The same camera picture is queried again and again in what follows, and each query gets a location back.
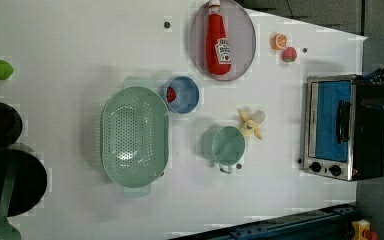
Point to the blue bowl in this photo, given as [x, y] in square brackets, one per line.
[187, 95]

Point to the small red strawberry toy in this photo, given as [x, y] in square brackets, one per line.
[171, 95]

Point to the green spatula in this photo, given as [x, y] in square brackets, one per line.
[7, 230]

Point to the large black pan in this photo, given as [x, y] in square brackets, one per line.
[30, 182]

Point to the silver toaster oven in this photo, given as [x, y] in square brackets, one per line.
[344, 128]

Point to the pink strawberry toy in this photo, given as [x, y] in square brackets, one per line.
[289, 54]

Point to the red ketchup bottle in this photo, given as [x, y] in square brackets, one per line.
[218, 53]

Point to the yellow red clamp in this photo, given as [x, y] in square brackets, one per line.
[363, 231]

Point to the blue metal frame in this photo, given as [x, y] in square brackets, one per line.
[331, 223]

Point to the peeled banana toy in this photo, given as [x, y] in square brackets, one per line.
[251, 124]

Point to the grey round plate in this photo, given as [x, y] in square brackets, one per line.
[240, 34]

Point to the orange slice toy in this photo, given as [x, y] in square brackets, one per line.
[278, 42]

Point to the green colander basket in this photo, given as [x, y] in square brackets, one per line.
[134, 146]

